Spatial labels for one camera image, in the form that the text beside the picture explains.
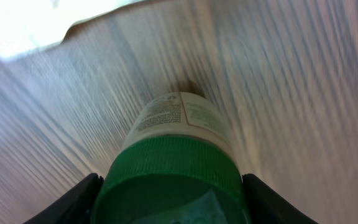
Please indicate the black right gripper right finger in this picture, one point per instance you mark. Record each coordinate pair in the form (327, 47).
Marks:
(267, 206)

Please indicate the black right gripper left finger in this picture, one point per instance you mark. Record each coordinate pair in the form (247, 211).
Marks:
(74, 206)

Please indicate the green lid jar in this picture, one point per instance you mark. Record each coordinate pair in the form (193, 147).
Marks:
(176, 166)

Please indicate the beige pouch bag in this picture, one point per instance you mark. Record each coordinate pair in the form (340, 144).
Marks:
(28, 26)

